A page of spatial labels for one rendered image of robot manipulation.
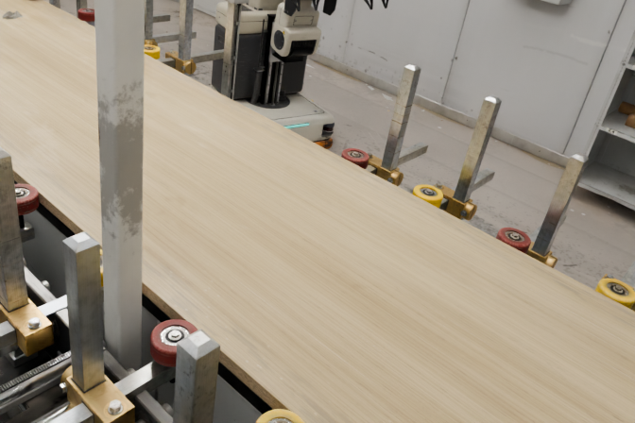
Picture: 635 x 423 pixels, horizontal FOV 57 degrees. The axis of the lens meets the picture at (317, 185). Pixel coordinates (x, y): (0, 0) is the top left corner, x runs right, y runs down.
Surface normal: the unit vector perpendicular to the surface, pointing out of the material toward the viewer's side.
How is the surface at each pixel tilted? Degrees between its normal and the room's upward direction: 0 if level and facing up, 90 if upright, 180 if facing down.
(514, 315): 0
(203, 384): 90
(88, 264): 90
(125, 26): 90
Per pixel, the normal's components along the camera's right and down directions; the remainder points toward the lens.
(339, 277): 0.15, -0.86
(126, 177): 0.74, 0.43
